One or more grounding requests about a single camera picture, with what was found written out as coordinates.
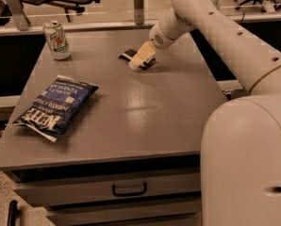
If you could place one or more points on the top grey drawer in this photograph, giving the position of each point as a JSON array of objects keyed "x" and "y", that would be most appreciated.
[{"x": 82, "y": 190}]

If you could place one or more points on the lower grey drawer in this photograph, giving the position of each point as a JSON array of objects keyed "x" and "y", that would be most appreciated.
[{"x": 124, "y": 212}]

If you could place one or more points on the white 7up soda can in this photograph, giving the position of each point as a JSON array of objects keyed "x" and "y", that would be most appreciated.
[{"x": 56, "y": 40}]

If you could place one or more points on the metal railing post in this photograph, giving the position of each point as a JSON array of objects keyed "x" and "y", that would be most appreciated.
[{"x": 138, "y": 12}]

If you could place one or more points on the grey drawer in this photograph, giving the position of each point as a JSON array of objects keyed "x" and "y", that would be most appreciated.
[
  {"x": 124, "y": 212},
  {"x": 82, "y": 190}
]

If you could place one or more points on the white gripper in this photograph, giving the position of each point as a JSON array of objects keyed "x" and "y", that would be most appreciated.
[{"x": 158, "y": 38}]

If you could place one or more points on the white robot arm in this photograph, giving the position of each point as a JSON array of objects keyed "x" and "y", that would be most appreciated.
[{"x": 240, "y": 158}]

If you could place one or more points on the black drawer handle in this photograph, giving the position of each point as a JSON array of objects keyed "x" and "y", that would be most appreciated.
[{"x": 129, "y": 191}]

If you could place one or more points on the black rxbar chocolate bar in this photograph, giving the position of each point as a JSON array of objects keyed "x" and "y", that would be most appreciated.
[{"x": 128, "y": 55}]

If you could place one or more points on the grey drawer cabinet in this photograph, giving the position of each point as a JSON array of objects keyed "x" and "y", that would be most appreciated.
[{"x": 137, "y": 123}]

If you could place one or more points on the black pole bottom left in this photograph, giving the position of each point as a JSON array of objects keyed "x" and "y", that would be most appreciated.
[{"x": 12, "y": 213}]

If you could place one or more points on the blue kettle chips bag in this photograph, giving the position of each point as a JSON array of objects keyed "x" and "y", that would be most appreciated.
[{"x": 52, "y": 111}]

